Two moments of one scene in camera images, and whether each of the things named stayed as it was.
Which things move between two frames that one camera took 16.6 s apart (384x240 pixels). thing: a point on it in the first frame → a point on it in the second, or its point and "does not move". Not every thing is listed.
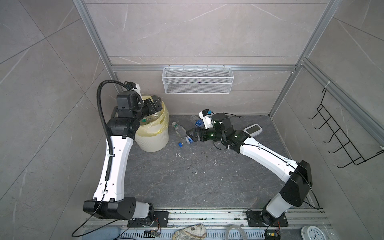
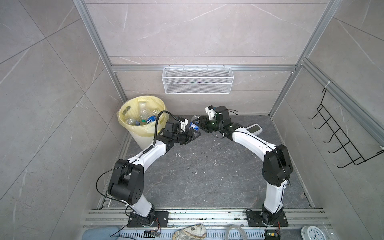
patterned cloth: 196,232 does not move
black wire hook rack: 332,125 does not move
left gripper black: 151,110 → 192,137
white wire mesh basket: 195,80 does not move
